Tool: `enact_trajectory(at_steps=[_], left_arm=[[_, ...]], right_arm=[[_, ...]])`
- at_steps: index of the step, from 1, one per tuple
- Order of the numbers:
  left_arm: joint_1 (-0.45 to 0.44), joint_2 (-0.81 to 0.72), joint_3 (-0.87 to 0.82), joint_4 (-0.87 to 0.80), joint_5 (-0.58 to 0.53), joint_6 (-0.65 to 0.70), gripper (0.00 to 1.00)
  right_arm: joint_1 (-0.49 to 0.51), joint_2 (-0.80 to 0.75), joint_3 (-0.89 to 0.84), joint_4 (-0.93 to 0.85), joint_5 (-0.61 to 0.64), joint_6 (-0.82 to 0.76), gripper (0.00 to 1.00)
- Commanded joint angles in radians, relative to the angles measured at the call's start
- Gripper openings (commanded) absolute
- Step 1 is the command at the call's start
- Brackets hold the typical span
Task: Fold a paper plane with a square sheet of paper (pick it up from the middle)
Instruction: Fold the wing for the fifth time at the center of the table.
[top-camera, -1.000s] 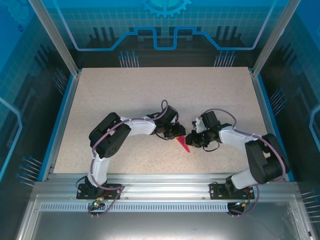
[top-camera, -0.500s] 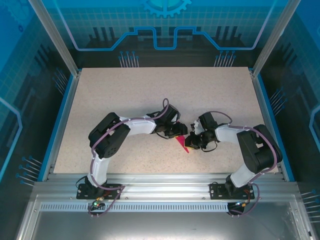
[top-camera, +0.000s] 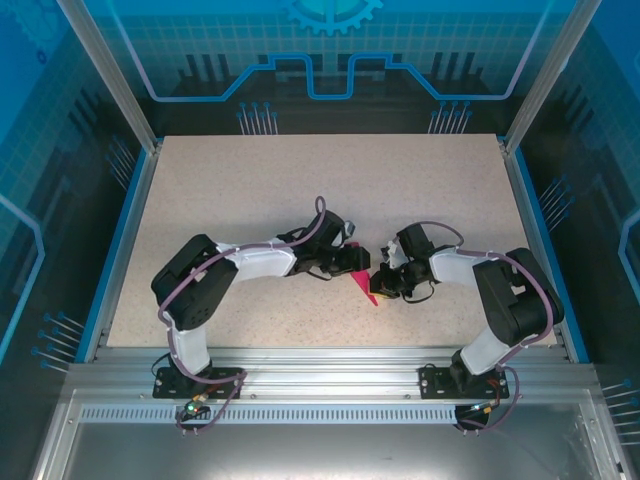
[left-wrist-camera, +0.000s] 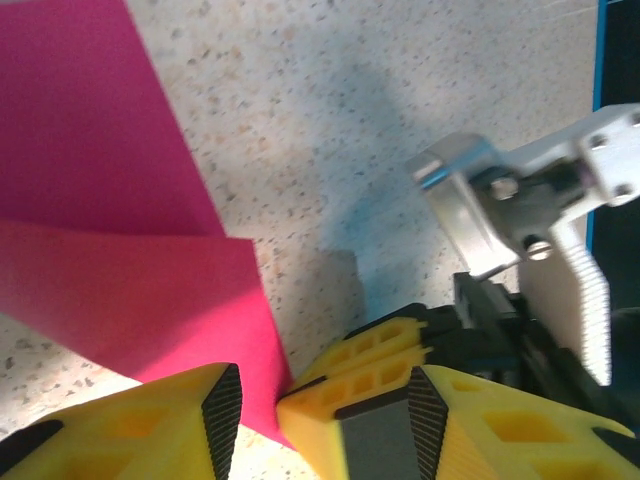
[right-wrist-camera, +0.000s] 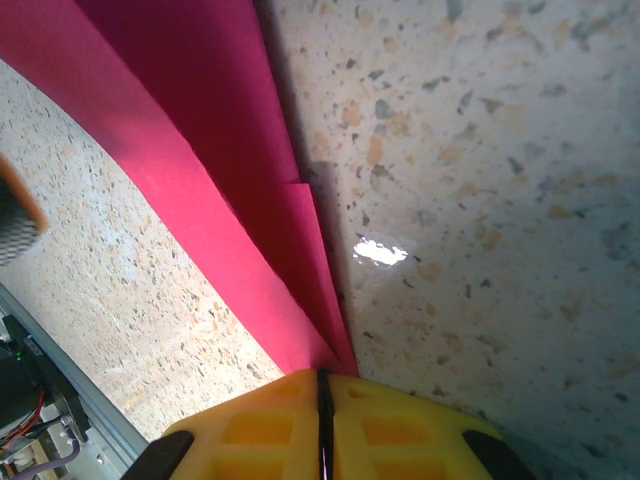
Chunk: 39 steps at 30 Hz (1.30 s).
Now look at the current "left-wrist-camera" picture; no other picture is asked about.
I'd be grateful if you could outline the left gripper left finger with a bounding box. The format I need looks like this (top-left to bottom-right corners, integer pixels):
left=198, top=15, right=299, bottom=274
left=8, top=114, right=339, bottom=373
left=0, top=361, right=244, bottom=480

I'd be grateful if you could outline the magenta cloth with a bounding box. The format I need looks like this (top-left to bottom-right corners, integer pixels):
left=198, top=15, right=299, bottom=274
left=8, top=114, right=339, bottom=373
left=0, top=0, right=297, bottom=451

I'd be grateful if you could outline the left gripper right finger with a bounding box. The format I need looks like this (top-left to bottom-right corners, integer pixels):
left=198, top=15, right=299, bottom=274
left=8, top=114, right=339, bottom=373
left=409, top=364, right=640, bottom=480

